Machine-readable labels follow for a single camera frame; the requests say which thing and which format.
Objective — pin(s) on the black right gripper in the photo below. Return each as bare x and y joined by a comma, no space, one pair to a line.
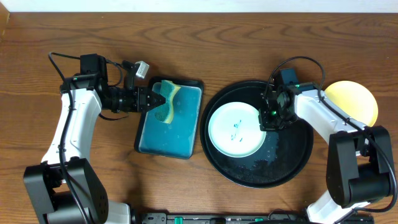
265,124

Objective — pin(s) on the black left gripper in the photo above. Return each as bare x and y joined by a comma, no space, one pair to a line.
142,99

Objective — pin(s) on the green scouring sponge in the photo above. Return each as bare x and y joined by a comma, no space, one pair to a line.
165,112

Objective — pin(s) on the mint plate with scribble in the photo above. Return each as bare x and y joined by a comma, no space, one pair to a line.
234,130

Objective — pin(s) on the yellow plate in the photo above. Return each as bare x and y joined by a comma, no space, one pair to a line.
355,100

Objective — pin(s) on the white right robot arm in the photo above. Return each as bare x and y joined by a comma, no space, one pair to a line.
360,175

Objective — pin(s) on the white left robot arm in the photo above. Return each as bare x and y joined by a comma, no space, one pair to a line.
64,188

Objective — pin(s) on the round black tray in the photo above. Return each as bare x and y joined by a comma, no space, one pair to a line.
280,158

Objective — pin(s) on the black rectangular water tray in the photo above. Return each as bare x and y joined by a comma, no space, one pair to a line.
177,138

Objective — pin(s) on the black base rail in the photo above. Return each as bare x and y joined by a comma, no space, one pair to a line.
248,218

